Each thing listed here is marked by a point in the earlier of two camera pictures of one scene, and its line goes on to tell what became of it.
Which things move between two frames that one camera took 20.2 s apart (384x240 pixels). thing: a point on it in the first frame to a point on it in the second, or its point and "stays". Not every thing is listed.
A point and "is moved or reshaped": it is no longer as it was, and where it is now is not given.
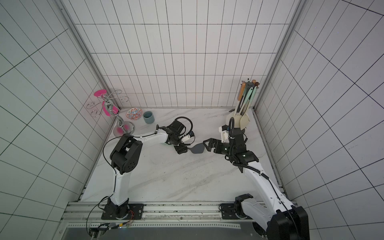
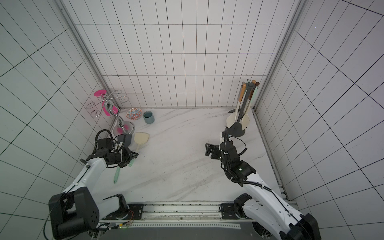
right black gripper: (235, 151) to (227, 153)
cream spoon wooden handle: (237, 117) stays
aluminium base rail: (203, 215) stays
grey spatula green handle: (198, 148) is moved or reshaped
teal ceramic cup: (149, 117) stays
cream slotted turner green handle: (237, 117) to (245, 121)
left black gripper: (181, 149) to (129, 157)
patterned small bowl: (134, 113) stays
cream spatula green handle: (244, 121) is moved or reshaped
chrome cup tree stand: (106, 106) stays
